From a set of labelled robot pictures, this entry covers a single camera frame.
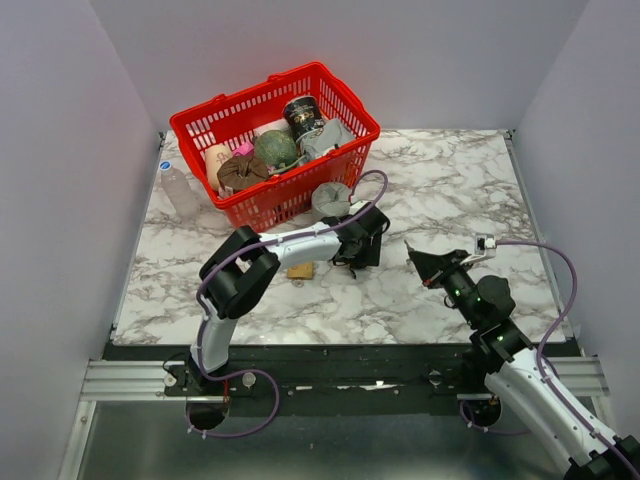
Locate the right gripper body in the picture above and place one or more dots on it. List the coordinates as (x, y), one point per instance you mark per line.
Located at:
(458, 284)

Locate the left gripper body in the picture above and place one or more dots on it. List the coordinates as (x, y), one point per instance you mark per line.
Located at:
(370, 255)

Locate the brass padlock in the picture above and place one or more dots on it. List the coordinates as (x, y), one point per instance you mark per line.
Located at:
(304, 271)

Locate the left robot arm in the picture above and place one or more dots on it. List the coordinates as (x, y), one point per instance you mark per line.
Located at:
(237, 275)

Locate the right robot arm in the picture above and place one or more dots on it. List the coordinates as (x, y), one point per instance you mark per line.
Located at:
(513, 369)

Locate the grey taped cylinder roll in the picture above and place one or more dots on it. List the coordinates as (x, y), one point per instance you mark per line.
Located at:
(330, 199)

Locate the red plastic shopping basket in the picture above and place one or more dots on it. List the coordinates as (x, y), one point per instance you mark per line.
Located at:
(243, 116)

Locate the grey wrapped bundle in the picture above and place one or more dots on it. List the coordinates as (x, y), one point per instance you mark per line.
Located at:
(333, 135)

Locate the green round melon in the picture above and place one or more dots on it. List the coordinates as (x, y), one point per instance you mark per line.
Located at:
(276, 148)

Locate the black printed can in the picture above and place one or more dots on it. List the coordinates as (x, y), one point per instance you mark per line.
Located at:
(303, 116)

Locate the brown fabric pouch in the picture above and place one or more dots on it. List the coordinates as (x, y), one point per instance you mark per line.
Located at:
(241, 172)

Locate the pink small box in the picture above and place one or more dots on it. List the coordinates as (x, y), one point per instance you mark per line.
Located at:
(245, 148)

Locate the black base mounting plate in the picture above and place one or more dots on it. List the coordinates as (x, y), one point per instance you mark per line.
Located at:
(324, 380)

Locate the clear plastic water bottle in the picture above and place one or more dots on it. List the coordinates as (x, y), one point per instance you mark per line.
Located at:
(178, 190)

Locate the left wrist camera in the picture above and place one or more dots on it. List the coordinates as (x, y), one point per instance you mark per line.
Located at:
(357, 206)

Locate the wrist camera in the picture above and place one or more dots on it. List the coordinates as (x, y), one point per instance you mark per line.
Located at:
(485, 247)
(357, 206)

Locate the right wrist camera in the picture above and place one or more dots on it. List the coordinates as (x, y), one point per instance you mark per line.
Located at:
(485, 247)

